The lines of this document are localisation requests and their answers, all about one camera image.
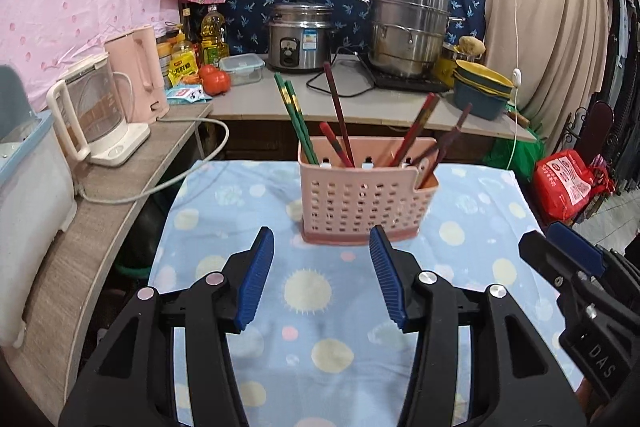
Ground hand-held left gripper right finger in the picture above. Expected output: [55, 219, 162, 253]
[368, 224, 587, 427]

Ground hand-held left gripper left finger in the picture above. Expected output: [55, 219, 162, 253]
[59, 226, 275, 427]

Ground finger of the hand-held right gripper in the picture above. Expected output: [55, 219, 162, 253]
[518, 230, 593, 294]
[545, 222, 607, 279]

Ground pink perforated utensil basket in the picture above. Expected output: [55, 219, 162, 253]
[297, 137, 440, 247]

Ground brown chopstick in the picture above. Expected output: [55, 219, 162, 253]
[413, 127, 461, 188]

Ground green chopstick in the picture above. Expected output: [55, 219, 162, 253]
[283, 79, 320, 164]
[273, 73, 315, 166]

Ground dark red chopstick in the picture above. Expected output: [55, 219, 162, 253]
[323, 62, 356, 168]
[425, 103, 473, 168]

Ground red shopping bag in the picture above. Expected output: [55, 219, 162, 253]
[530, 149, 614, 224]

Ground blue dotted tablecloth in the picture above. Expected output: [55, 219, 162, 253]
[146, 159, 587, 427]

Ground green plastic bag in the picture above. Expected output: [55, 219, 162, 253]
[486, 138, 547, 184]

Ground black metal chair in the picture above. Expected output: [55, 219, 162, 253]
[564, 100, 617, 170]

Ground stacked blue yellow bowls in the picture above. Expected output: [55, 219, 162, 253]
[452, 59, 516, 121]

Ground blue white snack packet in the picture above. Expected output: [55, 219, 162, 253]
[164, 85, 209, 106]

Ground black induction cooker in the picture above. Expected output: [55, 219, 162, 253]
[356, 53, 452, 94]

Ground red tomato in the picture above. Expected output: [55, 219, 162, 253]
[198, 64, 231, 97]

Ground clear food container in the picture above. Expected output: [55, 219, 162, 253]
[217, 54, 265, 87]

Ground yellow cup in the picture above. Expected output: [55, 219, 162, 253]
[434, 44, 472, 88]

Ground yellow condiment bottle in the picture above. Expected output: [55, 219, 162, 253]
[167, 51, 199, 89]

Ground brown potato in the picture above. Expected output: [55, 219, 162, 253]
[457, 35, 487, 58]

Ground glass electric kettle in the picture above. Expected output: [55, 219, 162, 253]
[47, 54, 152, 168]

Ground white plastic container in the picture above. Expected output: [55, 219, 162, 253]
[0, 64, 79, 349]

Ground pink electric kettle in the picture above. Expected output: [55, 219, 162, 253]
[103, 24, 170, 124]

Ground beige curtain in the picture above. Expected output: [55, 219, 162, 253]
[444, 0, 623, 145]

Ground silver rice cooker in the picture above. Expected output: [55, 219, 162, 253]
[267, 2, 335, 73]

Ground cooking oil bottle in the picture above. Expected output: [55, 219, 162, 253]
[200, 4, 230, 68]

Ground stainless steel steamer pot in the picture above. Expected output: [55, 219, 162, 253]
[366, 0, 452, 78]

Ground dark sauce bottle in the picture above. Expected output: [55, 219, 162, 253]
[179, 6, 202, 68]

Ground white kettle power cord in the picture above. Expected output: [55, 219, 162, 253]
[74, 116, 231, 206]

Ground white cable with switch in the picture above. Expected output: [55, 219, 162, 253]
[504, 0, 524, 172]

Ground black power cable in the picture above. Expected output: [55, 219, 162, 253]
[305, 53, 375, 99]

